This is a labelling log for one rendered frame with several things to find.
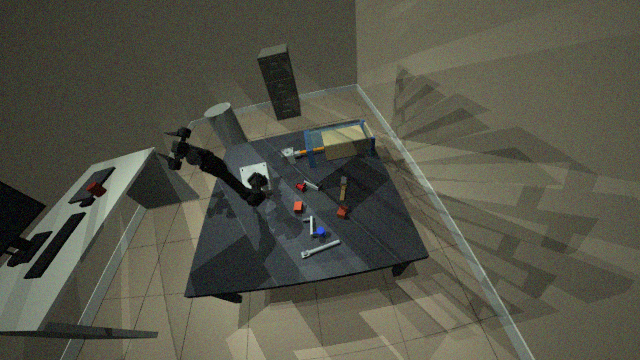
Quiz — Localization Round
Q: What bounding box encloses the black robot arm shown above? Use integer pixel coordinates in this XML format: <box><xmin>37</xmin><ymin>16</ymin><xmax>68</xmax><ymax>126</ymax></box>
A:
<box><xmin>171</xmin><ymin>141</ymin><xmax>269</xmax><ymax>207</ymax></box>

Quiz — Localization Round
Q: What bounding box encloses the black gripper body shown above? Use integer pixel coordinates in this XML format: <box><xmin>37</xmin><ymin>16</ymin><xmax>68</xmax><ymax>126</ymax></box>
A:
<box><xmin>169</xmin><ymin>126</ymin><xmax>197</xmax><ymax>170</ymax></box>

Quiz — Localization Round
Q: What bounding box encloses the orange block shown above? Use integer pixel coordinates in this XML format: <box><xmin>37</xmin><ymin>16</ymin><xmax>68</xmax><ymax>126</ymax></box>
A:
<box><xmin>337</xmin><ymin>205</ymin><xmax>348</xmax><ymax>220</ymax></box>
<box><xmin>293</xmin><ymin>202</ymin><xmax>303</xmax><ymax>214</ymax></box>

